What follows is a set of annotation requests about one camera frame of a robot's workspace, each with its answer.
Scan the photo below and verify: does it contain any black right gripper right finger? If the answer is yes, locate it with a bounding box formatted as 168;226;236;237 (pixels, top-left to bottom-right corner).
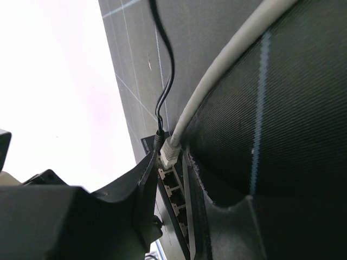
182;152;346;259

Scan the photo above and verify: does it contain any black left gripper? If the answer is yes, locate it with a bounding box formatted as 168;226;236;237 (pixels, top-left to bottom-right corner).
1;130;65;187

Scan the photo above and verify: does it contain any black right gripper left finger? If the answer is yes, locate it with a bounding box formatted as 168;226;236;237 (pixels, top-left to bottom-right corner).
1;152;162;259

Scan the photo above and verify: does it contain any black network switch box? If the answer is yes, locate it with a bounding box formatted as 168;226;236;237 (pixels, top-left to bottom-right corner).
140;131;196;260

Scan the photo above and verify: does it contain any grey ethernet cable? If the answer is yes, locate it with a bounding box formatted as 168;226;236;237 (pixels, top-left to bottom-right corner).
158;0;299;168

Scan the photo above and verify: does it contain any black power cable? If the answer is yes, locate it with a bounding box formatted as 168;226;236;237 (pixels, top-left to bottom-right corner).
147;0;175;152

